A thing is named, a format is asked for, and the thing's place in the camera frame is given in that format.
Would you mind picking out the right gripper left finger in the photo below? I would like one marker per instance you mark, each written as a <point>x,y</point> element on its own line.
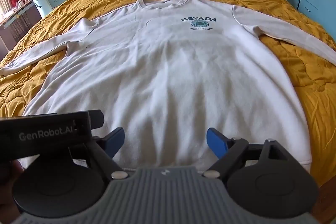
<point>102,151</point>

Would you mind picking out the person left hand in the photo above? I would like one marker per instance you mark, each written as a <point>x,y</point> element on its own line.
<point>9,173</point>

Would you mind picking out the white Nevada sweatshirt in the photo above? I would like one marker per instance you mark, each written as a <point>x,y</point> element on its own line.
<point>168,70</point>

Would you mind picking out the light blue desk chair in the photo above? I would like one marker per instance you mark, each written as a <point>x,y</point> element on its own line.
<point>44,7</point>

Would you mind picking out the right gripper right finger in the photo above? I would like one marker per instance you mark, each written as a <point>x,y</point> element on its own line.
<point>230,154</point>

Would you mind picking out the mustard yellow quilt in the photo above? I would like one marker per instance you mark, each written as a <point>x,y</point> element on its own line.
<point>312,77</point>

